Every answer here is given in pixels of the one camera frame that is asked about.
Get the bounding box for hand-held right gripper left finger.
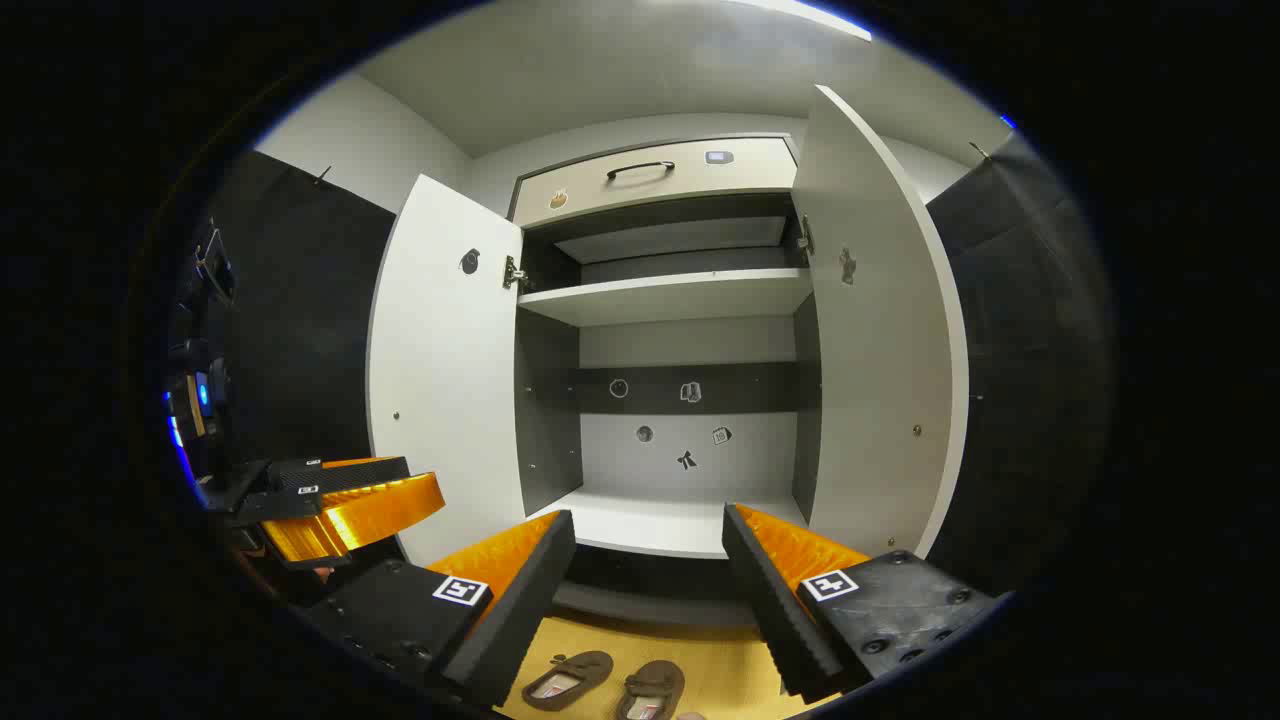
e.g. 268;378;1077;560
300;508;578;709

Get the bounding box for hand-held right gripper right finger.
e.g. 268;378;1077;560
722;502;1011;704

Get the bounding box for brown fuzzy shoe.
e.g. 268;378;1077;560
521;650;615;712
617;660;687;720

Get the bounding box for white cabinet door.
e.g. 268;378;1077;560
790;85;969;561
367;175;526;566

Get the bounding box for white shoe cabinet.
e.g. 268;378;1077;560
367;85;969;631

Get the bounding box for white thin cabinet shelf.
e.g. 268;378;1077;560
517;268;813;328

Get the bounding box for white cabinet drawer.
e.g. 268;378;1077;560
510;137;799;229

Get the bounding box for black backdrop cloth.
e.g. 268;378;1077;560
200;150;396;491
925;130;1116;601

